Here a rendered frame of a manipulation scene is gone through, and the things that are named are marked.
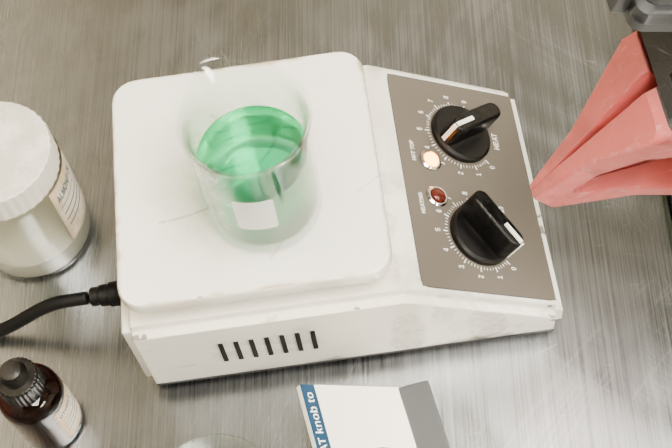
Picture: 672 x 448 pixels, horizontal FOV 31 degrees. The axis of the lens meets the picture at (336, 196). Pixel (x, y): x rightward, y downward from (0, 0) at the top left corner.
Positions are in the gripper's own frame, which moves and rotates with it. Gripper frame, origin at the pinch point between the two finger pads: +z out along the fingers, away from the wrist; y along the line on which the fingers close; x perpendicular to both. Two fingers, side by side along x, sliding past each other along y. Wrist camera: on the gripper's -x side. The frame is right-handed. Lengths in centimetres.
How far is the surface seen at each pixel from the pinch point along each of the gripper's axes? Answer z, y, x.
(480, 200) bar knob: 6.0, -3.5, 3.7
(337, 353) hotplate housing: 14.8, 0.8, 2.4
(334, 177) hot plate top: 9.6, -4.7, -2.0
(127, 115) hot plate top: 16.6, -9.8, -7.8
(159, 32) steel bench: 22.0, -21.4, -0.8
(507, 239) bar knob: 5.7, -1.7, 4.7
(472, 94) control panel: 6.8, -11.0, 6.4
